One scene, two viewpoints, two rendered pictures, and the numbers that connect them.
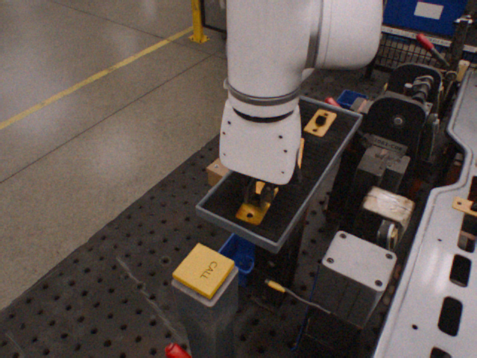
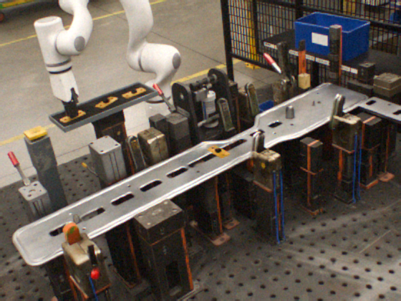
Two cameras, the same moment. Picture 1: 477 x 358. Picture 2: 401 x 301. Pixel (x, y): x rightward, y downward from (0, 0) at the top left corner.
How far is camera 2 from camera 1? 1.42 m
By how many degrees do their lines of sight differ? 25
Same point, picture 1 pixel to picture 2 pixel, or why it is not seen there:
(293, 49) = (51, 48)
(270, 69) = (47, 54)
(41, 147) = (79, 142)
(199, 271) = (31, 132)
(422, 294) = (146, 177)
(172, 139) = not seen: hidden behind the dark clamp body
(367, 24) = (67, 40)
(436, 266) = (166, 169)
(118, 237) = (64, 170)
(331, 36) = (59, 44)
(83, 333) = (19, 207)
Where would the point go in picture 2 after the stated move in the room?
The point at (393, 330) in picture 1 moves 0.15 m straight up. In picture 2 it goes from (118, 185) to (109, 145)
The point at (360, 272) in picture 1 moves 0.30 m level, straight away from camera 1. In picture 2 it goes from (98, 147) to (175, 114)
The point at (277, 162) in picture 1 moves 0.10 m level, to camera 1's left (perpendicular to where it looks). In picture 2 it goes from (62, 91) to (38, 89)
